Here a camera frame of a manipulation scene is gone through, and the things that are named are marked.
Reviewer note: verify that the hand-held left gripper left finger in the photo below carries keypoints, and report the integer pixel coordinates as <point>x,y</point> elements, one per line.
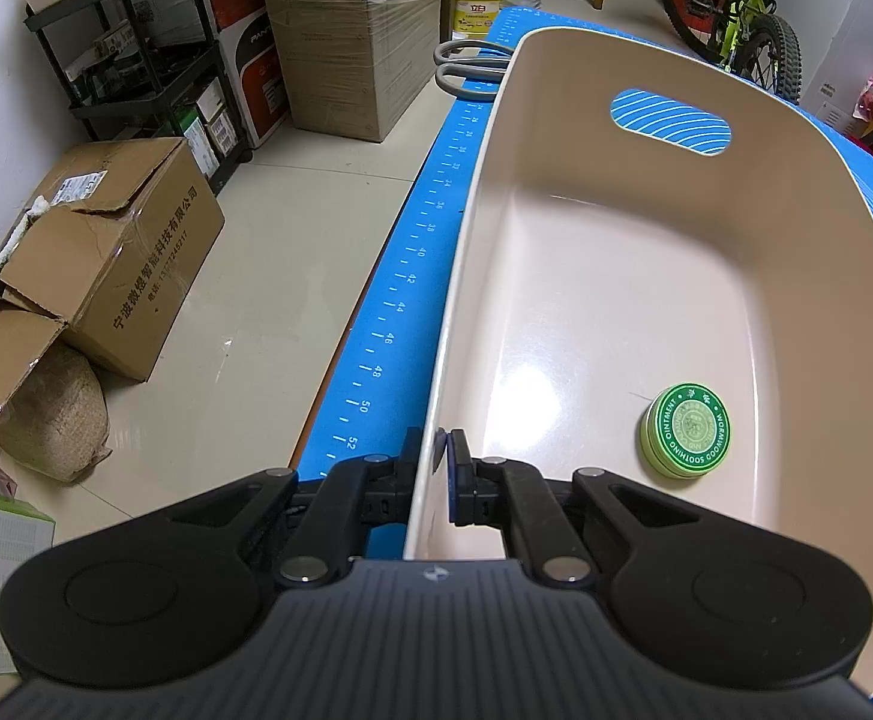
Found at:
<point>412,459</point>

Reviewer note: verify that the torn printed cardboard box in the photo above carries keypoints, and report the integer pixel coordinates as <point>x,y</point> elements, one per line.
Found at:
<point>151,262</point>

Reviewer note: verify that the green white carton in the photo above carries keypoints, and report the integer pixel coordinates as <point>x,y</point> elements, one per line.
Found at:
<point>9,562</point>

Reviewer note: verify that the green white small box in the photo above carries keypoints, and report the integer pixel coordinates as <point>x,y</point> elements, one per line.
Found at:
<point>195,139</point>

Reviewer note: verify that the plastic wrapped cardboard box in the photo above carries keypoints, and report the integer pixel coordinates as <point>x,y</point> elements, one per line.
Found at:
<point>354,67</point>

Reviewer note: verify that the blue measuring mat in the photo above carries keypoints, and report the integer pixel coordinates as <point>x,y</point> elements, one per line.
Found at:
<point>399,330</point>

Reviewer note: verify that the green round ointment tin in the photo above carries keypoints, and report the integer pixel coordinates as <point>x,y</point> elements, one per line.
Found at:
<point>687,427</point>

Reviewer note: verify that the beige plastic basin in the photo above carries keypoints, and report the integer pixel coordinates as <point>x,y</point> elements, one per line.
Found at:
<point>616,277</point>

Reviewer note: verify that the brown burlap sack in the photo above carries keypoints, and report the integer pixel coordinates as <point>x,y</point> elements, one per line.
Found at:
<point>61,420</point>

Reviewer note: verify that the yellow green bicycle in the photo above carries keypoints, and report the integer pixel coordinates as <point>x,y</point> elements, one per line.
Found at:
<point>777,52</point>

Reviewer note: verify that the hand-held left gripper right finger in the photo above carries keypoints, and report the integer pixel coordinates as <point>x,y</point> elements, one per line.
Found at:
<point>453,480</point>

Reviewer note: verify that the white red appliance box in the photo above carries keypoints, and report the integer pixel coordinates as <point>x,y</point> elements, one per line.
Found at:
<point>256,75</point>

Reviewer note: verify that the white labelled small box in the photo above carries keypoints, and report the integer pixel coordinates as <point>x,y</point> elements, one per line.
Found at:
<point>222,124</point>

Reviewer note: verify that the black shelf rack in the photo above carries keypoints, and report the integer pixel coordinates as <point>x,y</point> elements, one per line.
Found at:
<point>129,106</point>

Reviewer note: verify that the open flat cardboard box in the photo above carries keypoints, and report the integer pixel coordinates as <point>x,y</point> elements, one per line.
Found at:
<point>1,360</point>

